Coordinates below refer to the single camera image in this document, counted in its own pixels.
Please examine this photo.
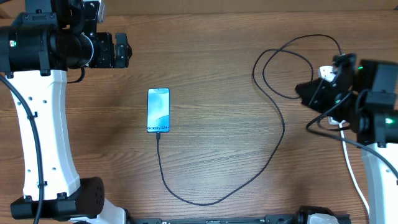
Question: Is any white power strip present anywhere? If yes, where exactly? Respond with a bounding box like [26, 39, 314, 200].
[317, 65, 344, 128]

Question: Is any blue Galaxy smartphone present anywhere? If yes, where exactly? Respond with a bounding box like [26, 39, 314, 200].
[147, 88, 170, 133]

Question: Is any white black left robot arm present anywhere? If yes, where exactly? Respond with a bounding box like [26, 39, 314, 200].
[1, 1, 133, 223]

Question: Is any white power strip cord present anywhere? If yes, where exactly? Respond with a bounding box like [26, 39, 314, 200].
[338, 121, 371, 215]

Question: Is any black charging cable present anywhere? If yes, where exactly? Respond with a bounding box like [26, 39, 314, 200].
[155, 34, 343, 207]

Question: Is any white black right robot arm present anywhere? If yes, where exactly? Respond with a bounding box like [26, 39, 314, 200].
[295, 55, 397, 223]

